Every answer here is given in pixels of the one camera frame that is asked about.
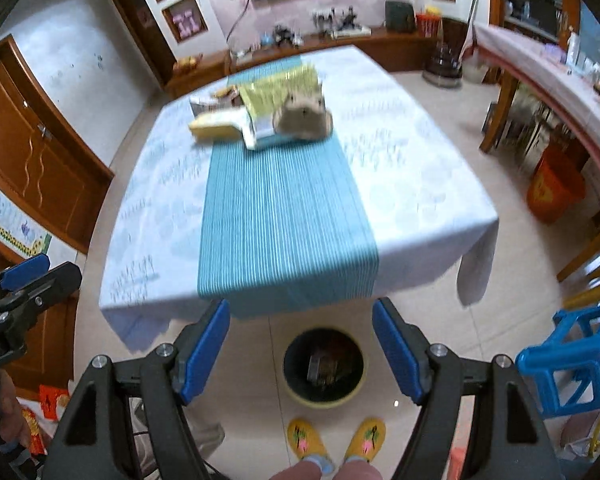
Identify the blue plastic stool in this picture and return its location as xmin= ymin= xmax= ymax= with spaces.
xmin=515 ymin=300 xmax=600 ymax=418

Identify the long yellow box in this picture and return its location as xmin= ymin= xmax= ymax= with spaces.
xmin=188 ymin=110 xmax=248 ymax=140

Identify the black air fryer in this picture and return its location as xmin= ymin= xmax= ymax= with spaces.
xmin=384 ymin=0 xmax=417 ymax=31

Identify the wooden table leg frame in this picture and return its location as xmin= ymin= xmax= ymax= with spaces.
xmin=479 ymin=72 xmax=521 ymax=153

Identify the white set-top box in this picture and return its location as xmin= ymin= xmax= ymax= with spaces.
xmin=330 ymin=25 xmax=373 ymax=40

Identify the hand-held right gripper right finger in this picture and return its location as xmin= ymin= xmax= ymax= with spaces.
xmin=371 ymin=297 xmax=563 ymax=480

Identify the long metal pole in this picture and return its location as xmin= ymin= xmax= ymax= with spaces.
xmin=460 ymin=0 xmax=485 ymax=56

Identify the pink cloth covered counter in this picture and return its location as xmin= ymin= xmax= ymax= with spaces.
xmin=472 ymin=22 xmax=600 ymax=186

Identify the person's leg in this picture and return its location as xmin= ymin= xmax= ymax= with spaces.
xmin=267 ymin=460 xmax=326 ymax=480
xmin=337 ymin=460 xmax=381 ymax=480

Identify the wooden panel door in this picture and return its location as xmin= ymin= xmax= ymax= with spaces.
xmin=0 ymin=240 xmax=81 ymax=401
xmin=0 ymin=35 xmax=116 ymax=256

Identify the yellow trash bin black liner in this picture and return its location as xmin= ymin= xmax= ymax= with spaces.
xmin=282 ymin=327 xmax=368 ymax=407

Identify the children's wall poster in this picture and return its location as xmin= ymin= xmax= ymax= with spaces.
xmin=0 ymin=170 xmax=53 ymax=261

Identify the crumpled brown paper bag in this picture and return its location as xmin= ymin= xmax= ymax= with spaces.
xmin=271 ymin=92 xmax=334 ymax=141

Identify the dark brown pot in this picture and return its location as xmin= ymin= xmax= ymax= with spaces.
xmin=422 ymin=42 xmax=463 ymax=88

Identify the wooden television cabinet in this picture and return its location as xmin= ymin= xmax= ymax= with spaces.
xmin=165 ymin=25 xmax=461 ymax=101

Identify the person's left leg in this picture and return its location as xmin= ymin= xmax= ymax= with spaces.
xmin=267 ymin=460 xmax=326 ymax=480

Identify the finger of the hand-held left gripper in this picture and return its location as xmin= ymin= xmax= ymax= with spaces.
xmin=0 ymin=253 xmax=51 ymax=306
xmin=0 ymin=262 xmax=83 ymax=333

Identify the white plastic bucket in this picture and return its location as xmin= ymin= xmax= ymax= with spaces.
xmin=462 ymin=55 xmax=491 ymax=83

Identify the person's right leg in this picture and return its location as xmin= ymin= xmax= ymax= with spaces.
xmin=337 ymin=460 xmax=381 ymax=480

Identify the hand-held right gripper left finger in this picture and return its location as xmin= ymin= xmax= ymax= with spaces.
xmin=50 ymin=298 xmax=231 ymax=480

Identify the white and red box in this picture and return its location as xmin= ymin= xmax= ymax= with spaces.
xmin=188 ymin=92 xmax=231 ymax=113

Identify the yellow-green printed bag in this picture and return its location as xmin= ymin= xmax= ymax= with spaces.
xmin=237 ymin=67 xmax=323 ymax=121

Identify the person's left hand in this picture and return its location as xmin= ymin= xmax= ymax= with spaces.
xmin=0 ymin=367 xmax=35 ymax=453

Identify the orange plastic bucket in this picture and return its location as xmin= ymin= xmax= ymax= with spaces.
xmin=526 ymin=147 xmax=587 ymax=225

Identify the red printed bag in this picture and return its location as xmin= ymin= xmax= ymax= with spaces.
xmin=20 ymin=385 xmax=71 ymax=456

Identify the red plastic basket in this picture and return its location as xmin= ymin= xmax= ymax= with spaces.
xmin=416 ymin=10 xmax=443 ymax=38

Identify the light blue teal-striped tablecloth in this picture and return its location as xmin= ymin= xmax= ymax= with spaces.
xmin=98 ymin=45 xmax=499 ymax=356

